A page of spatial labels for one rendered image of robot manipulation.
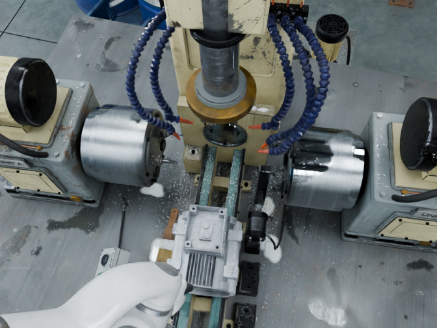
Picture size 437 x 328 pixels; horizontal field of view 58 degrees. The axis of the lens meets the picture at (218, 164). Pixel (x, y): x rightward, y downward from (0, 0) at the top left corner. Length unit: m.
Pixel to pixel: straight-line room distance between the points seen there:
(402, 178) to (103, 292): 0.82
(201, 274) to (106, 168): 0.42
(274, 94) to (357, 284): 0.68
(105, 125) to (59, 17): 2.25
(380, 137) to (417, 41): 2.08
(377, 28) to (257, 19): 2.48
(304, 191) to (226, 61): 0.46
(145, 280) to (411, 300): 1.00
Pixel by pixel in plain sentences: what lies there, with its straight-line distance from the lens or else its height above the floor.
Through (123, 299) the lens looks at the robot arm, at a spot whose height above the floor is 1.53.
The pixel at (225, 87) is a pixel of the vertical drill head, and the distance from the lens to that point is 0.94.
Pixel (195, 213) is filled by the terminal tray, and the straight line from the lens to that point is 1.07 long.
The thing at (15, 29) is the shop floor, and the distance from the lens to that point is 3.45.
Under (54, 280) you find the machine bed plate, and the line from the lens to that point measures 1.48.
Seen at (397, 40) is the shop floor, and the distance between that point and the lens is 3.20.
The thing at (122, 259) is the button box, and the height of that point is 1.07.
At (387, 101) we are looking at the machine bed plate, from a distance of 1.77.
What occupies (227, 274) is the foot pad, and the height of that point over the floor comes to 1.07.
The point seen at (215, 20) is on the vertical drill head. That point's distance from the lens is 0.79.
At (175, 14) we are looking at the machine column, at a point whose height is 1.60.
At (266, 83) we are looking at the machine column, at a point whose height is 1.14.
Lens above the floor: 2.14
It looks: 63 degrees down
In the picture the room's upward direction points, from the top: 3 degrees counter-clockwise
